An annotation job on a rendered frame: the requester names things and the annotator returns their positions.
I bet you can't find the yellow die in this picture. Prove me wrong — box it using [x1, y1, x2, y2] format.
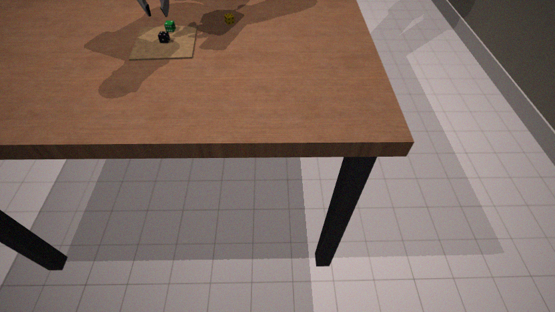
[224, 13, 235, 25]

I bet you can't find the black die with white pips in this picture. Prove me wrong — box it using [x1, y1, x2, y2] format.
[158, 31, 170, 43]

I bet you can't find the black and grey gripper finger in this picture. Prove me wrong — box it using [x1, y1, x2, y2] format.
[160, 0, 169, 17]
[137, 0, 151, 17]

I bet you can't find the tan square mat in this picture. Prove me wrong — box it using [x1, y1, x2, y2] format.
[129, 25, 197, 61]

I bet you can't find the green die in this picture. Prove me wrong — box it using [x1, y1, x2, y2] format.
[164, 21, 175, 32]

